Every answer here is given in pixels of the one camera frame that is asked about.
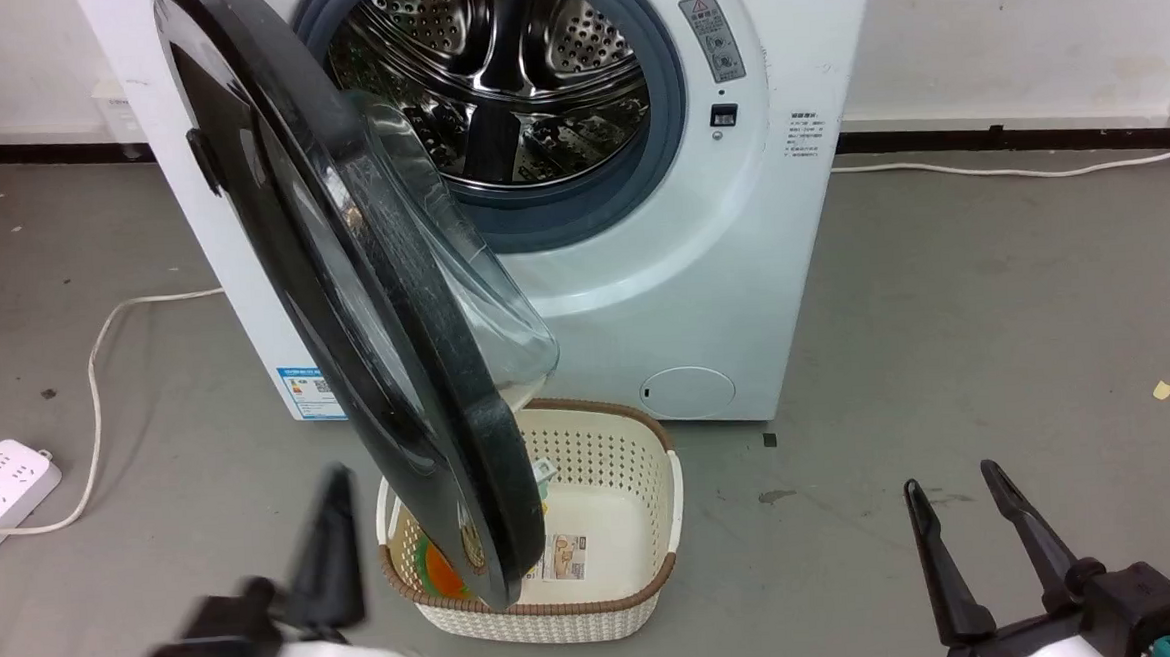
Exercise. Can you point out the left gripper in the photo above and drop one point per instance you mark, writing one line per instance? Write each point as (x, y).
(231, 637)

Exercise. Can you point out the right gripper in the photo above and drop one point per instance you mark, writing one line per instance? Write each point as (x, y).
(1141, 615)

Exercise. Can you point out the black round washing machine door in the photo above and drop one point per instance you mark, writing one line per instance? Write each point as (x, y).
(427, 377)

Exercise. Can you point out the white front-load washing machine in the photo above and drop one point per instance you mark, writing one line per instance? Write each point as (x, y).
(802, 257)

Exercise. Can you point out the grey rubber door gasket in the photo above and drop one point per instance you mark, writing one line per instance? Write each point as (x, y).
(670, 114)

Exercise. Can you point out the orange toy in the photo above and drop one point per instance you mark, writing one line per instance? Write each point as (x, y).
(443, 576)

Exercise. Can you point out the blue energy label sticker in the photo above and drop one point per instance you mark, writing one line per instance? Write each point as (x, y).
(308, 391)

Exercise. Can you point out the green and white toy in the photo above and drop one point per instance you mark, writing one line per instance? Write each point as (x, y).
(543, 481)

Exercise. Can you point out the yellow paper scrap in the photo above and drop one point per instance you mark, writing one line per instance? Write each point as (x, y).
(1164, 389)

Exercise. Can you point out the paper product label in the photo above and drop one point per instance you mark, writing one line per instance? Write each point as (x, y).
(565, 557)

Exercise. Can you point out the cream plastic laundry basket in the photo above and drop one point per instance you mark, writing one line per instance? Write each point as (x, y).
(611, 537)

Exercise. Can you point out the round white filter cover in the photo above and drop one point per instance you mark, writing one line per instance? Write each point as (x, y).
(688, 391)

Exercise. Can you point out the stainless steel washer drum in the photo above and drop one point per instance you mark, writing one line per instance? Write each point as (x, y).
(533, 101)

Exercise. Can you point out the grey warning sticker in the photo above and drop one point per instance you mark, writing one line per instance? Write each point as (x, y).
(713, 36)

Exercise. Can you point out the white wall socket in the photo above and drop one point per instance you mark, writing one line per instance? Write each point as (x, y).
(118, 118)

